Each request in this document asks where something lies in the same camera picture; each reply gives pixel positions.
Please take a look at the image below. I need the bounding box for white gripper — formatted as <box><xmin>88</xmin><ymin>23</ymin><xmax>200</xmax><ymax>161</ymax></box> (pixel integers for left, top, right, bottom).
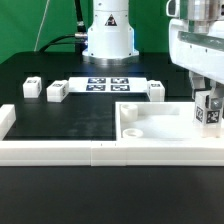
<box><xmin>169</xmin><ymin>19</ymin><xmax>224</xmax><ymax>109</ymax></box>

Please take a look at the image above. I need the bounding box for white square tabletop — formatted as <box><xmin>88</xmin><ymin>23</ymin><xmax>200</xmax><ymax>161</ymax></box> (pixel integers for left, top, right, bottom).
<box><xmin>115</xmin><ymin>102</ymin><xmax>224</xmax><ymax>140</ymax></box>

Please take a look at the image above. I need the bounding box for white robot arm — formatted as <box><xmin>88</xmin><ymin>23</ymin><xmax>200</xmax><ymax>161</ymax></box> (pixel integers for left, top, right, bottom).
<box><xmin>83</xmin><ymin>0</ymin><xmax>224</xmax><ymax>110</ymax></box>

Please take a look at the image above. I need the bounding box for white U-shaped fence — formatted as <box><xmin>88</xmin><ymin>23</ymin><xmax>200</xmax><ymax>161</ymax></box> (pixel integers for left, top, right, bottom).
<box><xmin>0</xmin><ymin>104</ymin><xmax>224</xmax><ymax>166</ymax></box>

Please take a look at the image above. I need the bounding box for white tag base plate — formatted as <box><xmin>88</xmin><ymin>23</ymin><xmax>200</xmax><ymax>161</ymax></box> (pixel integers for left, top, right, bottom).
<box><xmin>69</xmin><ymin>77</ymin><xmax>147</xmax><ymax>93</ymax></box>

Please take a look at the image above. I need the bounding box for black cable bundle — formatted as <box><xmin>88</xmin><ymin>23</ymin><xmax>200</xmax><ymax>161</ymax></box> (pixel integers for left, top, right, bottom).
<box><xmin>39</xmin><ymin>32</ymin><xmax>89</xmax><ymax>53</ymax></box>

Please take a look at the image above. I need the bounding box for thin white cable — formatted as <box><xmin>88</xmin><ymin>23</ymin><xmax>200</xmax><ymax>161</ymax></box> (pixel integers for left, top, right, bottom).
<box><xmin>34</xmin><ymin>0</ymin><xmax>52</xmax><ymax>52</ymax></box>

